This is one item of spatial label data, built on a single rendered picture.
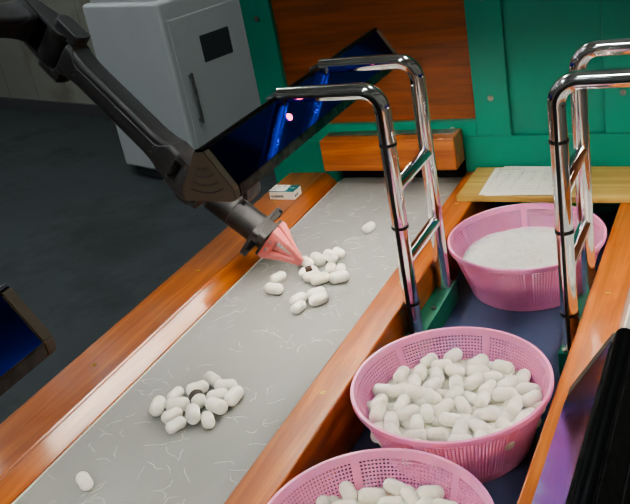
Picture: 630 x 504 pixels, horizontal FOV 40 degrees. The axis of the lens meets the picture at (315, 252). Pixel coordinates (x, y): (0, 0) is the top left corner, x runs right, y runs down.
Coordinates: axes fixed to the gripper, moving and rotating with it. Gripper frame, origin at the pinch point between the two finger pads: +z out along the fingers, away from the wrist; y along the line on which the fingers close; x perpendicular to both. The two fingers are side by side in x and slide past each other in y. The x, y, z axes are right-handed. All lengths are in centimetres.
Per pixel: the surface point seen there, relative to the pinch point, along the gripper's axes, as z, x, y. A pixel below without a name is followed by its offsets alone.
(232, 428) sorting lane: 9.6, -5.8, -45.2
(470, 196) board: 18.1, -17.8, 25.3
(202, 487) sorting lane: 11, -7, -57
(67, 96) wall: -232, 287, 348
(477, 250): 24.5, -17.2, 12.1
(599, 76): 19, -64, -15
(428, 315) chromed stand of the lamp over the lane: 23.4, -14.4, -8.8
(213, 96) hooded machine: -99, 132, 227
